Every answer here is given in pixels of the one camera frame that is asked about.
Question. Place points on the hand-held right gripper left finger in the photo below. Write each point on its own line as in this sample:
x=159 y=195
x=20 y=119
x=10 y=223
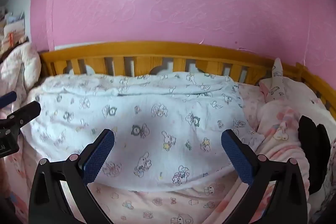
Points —
x=99 y=155

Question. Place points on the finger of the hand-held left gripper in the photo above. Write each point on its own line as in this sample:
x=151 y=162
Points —
x=8 y=99
x=26 y=111

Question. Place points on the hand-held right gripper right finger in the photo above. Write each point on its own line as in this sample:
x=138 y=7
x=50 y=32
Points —
x=237 y=158

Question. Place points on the white cartoon print pants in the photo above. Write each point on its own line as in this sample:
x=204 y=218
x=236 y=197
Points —
x=157 y=113

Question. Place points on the pink quilted blanket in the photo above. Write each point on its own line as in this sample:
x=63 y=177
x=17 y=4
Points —
x=15 y=69

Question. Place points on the black cloth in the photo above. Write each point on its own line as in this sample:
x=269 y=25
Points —
x=312 y=145

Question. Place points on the pink printed bed sheet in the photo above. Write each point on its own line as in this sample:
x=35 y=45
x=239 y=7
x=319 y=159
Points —
x=157 y=207

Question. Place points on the white printed plush toy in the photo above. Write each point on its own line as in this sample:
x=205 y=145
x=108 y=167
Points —
x=277 y=79

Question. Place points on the white pillow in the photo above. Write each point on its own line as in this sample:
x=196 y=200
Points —
x=307 y=98

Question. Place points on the wooden bed rail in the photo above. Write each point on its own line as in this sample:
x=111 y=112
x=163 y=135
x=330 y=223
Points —
x=157 y=49

